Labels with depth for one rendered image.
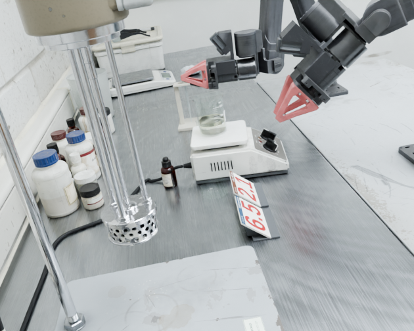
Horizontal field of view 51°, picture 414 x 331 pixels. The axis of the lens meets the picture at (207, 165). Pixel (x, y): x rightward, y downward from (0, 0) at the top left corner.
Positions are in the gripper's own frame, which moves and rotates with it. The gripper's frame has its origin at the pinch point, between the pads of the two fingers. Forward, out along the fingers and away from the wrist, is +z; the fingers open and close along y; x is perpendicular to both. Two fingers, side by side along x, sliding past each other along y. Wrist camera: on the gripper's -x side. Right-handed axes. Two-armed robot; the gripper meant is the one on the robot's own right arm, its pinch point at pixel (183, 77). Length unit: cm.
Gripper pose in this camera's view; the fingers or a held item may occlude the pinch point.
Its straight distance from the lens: 122.2
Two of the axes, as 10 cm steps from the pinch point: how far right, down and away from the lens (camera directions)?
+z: -9.9, 1.1, 0.7
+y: -0.1, 4.3, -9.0
